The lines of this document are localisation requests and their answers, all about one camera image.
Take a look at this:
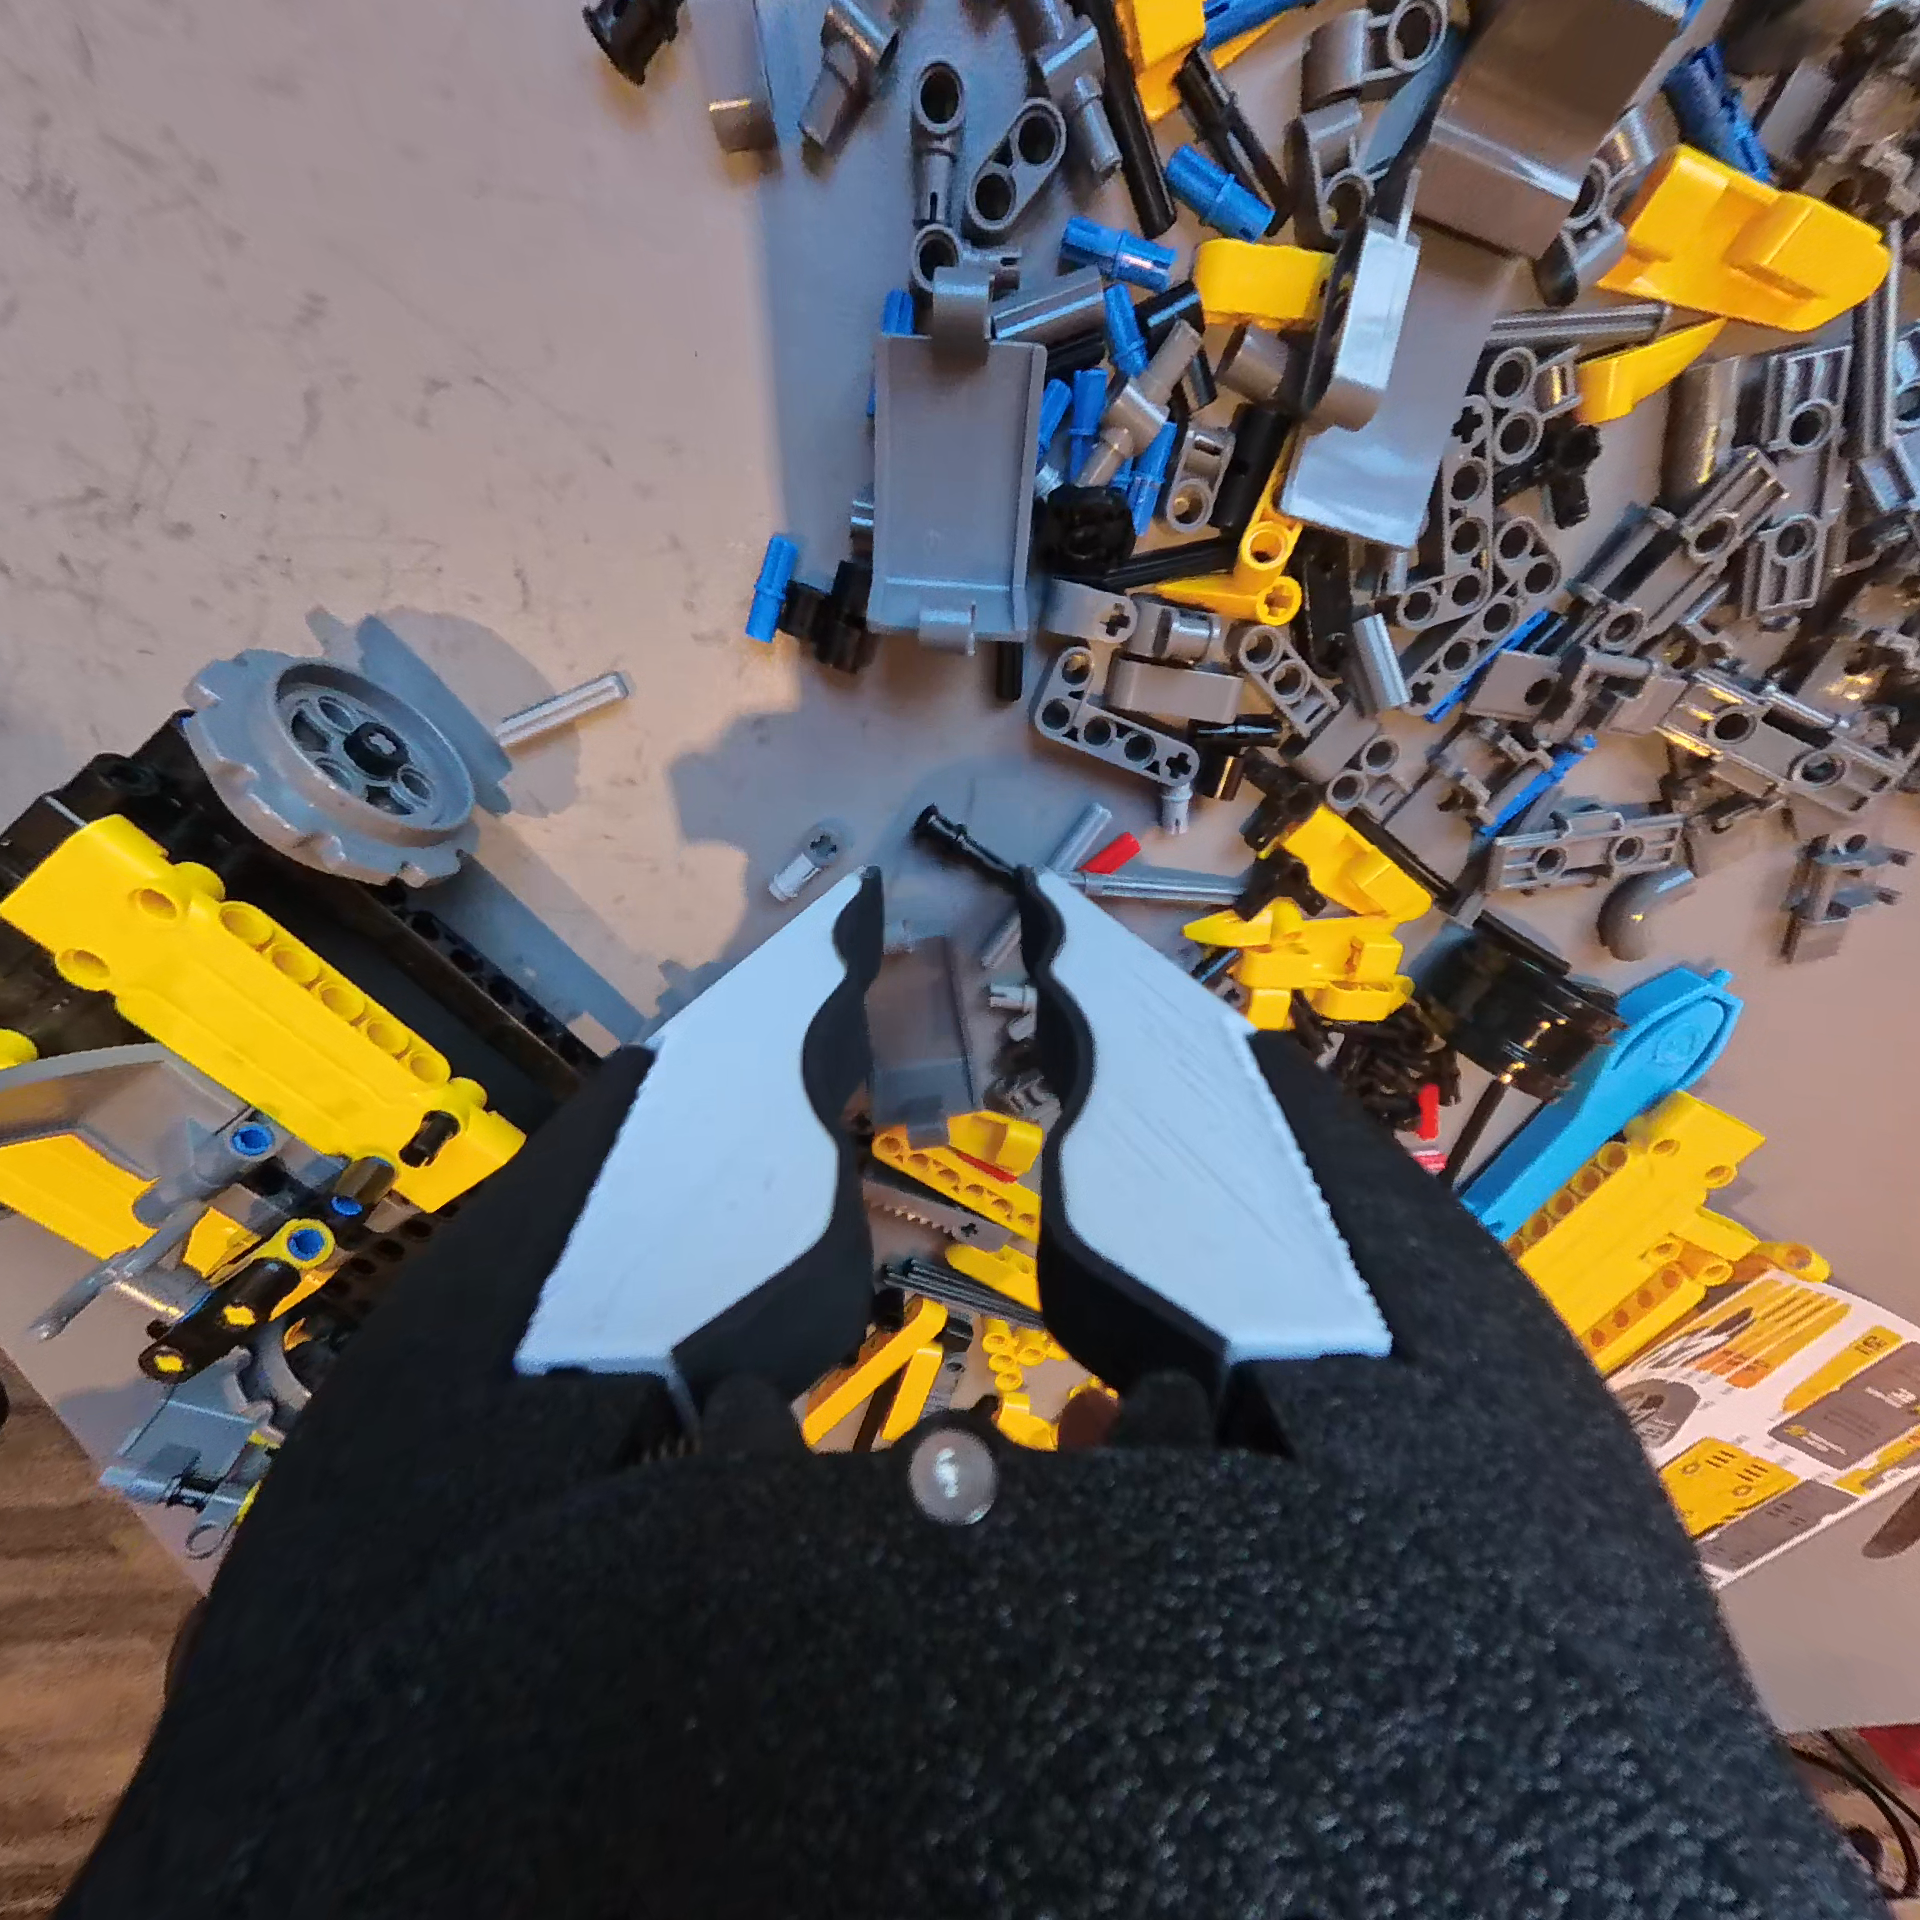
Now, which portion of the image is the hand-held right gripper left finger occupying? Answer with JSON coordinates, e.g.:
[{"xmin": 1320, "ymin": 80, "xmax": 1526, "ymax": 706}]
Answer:
[{"xmin": 514, "ymin": 866, "xmax": 888, "ymax": 1379}]

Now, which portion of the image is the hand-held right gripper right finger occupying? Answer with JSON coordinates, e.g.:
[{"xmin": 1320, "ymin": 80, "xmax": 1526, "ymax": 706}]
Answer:
[{"xmin": 1011, "ymin": 866, "xmax": 1398, "ymax": 1367}]

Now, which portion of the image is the black seat brick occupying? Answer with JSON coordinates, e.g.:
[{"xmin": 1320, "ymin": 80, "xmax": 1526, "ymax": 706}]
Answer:
[{"xmin": 1410, "ymin": 913, "xmax": 1630, "ymax": 1081}]

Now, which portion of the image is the large yellow panel brick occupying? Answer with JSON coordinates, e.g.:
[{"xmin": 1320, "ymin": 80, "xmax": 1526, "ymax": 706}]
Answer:
[{"xmin": 1505, "ymin": 1092, "xmax": 1831, "ymax": 1374}]

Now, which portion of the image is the blue brick separator tool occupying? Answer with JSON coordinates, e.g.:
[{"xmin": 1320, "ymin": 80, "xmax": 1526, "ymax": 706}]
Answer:
[{"xmin": 1458, "ymin": 966, "xmax": 1746, "ymax": 1240}]

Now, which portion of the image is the grey elbow pipe brick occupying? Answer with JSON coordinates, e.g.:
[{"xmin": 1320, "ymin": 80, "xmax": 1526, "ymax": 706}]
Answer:
[{"xmin": 1595, "ymin": 870, "xmax": 1698, "ymax": 962}]

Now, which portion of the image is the yellow holed beam brick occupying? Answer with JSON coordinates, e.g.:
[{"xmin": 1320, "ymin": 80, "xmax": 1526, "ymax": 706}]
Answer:
[{"xmin": 869, "ymin": 1115, "xmax": 1043, "ymax": 1248}]

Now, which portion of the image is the grey curved panel brick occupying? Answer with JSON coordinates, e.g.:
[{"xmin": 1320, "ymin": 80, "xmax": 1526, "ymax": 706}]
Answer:
[{"xmin": 862, "ymin": 936, "xmax": 991, "ymax": 1134}]

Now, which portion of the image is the grey rectangular panel brick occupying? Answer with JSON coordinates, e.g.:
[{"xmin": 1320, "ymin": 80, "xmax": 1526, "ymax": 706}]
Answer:
[{"xmin": 866, "ymin": 330, "xmax": 1050, "ymax": 653}]

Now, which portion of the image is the yellow grey brick vehicle model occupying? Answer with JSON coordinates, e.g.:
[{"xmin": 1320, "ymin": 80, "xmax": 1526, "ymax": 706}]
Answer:
[{"xmin": 0, "ymin": 606, "xmax": 632, "ymax": 1561}]

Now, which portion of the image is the pile of loose brick parts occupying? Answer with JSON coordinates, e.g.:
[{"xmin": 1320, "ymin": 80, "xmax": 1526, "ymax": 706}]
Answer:
[{"xmin": 576, "ymin": 0, "xmax": 1920, "ymax": 1457}]

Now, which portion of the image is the printed sticker sheet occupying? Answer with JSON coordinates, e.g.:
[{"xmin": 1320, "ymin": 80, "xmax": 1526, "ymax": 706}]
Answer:
[{"xmin": 1590, "ymin": 1265, "xmax": 1920, "ymax": 1589}]

